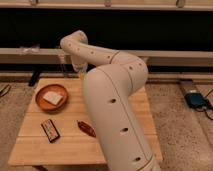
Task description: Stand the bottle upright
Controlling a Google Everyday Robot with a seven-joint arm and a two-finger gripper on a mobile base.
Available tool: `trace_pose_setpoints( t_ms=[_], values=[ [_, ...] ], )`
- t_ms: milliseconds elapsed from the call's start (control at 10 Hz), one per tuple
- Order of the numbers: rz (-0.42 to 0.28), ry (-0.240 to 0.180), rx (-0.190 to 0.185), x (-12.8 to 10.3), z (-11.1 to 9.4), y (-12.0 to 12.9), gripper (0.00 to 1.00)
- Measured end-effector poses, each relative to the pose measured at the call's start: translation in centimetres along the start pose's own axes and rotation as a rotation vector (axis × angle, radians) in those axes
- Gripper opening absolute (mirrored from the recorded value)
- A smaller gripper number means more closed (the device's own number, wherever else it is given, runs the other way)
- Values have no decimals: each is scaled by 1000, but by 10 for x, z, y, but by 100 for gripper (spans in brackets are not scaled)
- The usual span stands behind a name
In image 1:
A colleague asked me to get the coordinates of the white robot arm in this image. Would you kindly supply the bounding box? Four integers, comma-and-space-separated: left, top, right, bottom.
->
60, 30, 161, 171

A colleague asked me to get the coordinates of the black table leg stand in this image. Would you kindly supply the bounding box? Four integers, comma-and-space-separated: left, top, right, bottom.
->
28, 70, 41, 87

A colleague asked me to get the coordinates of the white sponge in bowl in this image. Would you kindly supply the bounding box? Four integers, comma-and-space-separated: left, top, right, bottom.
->
43, 91, 63, 105

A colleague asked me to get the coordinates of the orange round bowl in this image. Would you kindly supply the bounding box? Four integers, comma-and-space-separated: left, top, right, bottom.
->
35, 84, 69, 111

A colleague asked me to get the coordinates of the wooden table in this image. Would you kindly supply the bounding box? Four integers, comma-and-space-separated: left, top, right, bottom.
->
7, 77, 164, 171

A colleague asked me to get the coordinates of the dark rectangular snack box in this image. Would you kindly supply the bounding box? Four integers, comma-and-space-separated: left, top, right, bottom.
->
41, 119, 60, 143

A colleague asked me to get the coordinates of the blue device on floor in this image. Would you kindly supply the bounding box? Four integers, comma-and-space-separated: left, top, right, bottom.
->
184, 93, 206, 108

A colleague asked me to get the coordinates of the white horizontal rail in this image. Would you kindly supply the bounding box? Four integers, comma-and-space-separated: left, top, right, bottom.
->
0, 48, 213, 67

